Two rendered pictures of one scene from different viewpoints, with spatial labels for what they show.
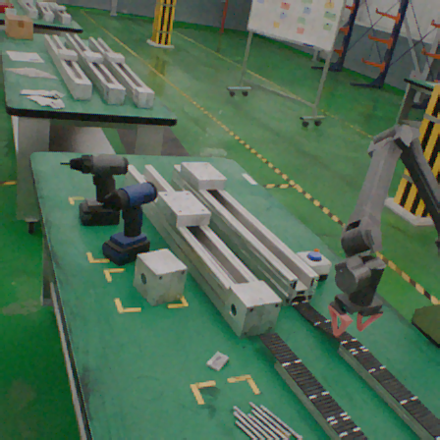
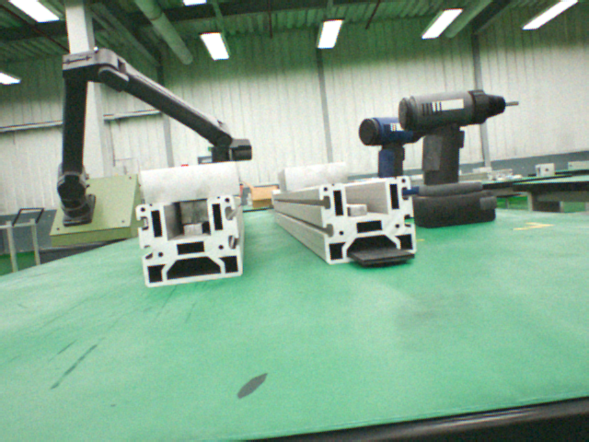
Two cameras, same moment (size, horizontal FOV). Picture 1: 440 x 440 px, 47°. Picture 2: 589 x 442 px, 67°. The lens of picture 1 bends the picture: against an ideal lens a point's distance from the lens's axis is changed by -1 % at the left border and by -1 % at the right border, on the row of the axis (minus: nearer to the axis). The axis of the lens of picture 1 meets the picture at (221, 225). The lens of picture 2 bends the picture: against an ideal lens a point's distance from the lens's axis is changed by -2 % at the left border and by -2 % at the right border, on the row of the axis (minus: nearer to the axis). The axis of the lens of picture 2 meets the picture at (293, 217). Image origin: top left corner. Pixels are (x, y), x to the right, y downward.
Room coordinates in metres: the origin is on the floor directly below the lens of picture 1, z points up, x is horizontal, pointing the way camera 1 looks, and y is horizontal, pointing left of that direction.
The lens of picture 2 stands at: (2.23, 0.50, 0.86)
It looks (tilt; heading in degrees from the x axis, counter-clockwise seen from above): 3 degrees down; 207
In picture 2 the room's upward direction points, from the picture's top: 6 degrees counter-clockwise
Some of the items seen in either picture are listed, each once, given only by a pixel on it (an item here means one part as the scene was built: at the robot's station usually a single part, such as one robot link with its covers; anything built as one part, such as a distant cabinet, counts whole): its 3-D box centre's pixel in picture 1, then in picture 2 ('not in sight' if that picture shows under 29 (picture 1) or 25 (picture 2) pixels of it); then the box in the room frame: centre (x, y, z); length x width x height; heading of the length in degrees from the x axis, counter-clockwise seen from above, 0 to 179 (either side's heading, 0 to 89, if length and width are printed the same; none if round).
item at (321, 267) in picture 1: (309, 266); not in sight; (1.35, -0.29, 0.81); 0.10 x 0.08 x 0.06; 123
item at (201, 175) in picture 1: (201, 179); (198, 194); (1.73, 0.10, 0.87); 0.16 x 0.11 x 0.07; 33
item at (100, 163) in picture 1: (92, 189); (465, 157); (1.41, 0.41, 0.89); 0.20 x 0.08 x 0.22; 117
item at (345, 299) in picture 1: (361, 293); not in sight; (1.03, -0.35, 0.95); 0.10 x 0.07 x 0.07; 123
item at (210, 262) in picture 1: (180, 226); (313, 210); (1.42, 0.13, 0.82); 0.80 x 0.10 x 0.09; 33
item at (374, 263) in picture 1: (368, 271); (222, 154); (1.02, -0.35, 1.01); 0.07 x 0.06 x 0.07; 136
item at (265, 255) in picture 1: (232, 222); (214, 221); (1.52, -0.03, 0.82); 0.80 x 0.10 x 0.09; 33
